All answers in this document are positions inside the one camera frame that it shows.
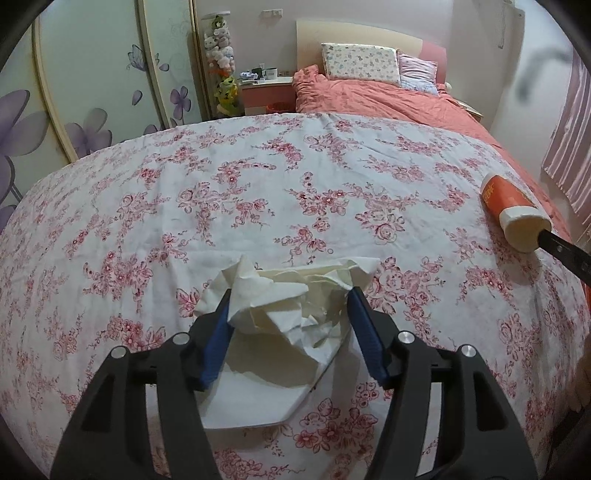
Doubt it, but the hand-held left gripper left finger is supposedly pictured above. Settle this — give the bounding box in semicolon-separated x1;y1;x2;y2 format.
50;288;235;480

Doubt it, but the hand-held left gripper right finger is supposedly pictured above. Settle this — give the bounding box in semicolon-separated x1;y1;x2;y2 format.
346;286;539;480

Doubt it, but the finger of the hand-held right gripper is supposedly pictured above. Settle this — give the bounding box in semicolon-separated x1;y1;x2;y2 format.
537;230;591;280

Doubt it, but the orange paper cup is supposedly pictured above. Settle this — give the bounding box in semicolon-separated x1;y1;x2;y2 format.
480;172;553;254

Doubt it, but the white tissue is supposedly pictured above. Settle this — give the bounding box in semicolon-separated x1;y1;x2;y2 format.
193;256;380;365

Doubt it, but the pink curtain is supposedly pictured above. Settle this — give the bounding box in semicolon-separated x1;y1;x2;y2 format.
541;46;591;216

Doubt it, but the floral tablecloth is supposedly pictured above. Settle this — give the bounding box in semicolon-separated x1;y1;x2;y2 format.
0;113;591;480

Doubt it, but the pink white nightstand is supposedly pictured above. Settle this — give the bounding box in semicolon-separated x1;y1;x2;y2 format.
455;99;485;123
238;76;297;116

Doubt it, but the striped pink pillow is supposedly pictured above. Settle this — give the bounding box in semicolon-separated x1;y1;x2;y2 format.
397;53;440;97

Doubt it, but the white pipe cover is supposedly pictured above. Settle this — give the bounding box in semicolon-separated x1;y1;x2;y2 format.
496;0;525;49

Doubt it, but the floral pillow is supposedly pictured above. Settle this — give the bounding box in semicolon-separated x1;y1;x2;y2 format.
321;42;402;86

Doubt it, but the plush toy column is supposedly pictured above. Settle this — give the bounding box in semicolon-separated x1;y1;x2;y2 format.
202;11;241;119

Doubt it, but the flower print wardrobe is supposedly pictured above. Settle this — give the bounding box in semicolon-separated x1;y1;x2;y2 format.
0;0;209;223

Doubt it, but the cream pink headboard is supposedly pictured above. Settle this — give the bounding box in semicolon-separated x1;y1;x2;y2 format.
295;18;449;86

